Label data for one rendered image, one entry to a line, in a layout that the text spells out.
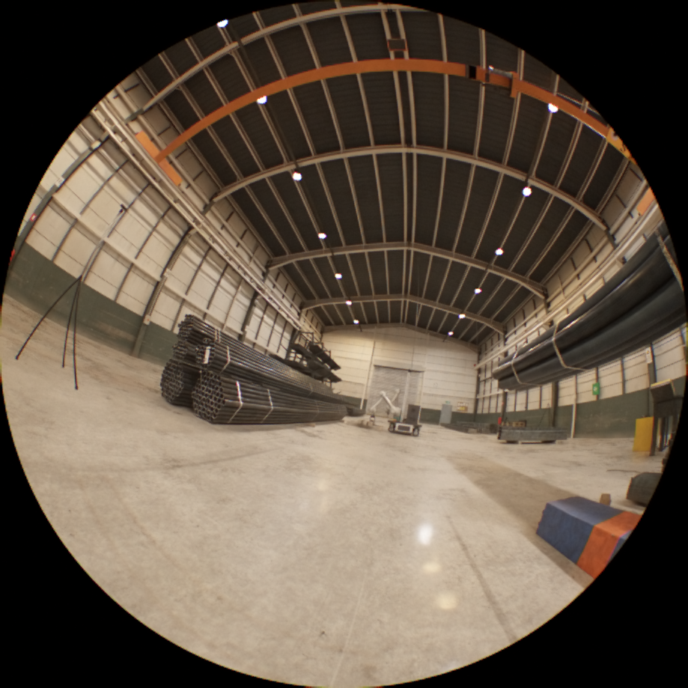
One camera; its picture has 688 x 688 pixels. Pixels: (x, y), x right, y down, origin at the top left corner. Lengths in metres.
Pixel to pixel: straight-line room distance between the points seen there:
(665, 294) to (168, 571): 2.11
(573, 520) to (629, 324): 1.12
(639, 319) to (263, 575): 1.98
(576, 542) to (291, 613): 0.93
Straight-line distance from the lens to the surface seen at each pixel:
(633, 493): 1.89
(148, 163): 9.68
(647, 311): 1.64
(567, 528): 1.12
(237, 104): 6.81
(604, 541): 0.99
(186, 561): 0.70
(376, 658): 0.59
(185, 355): 2.54
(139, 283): 9.49
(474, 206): 11.33
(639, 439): 5.06
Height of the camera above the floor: 0.52
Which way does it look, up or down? 16 degrees up
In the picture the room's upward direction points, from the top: 12 degrees clockwise
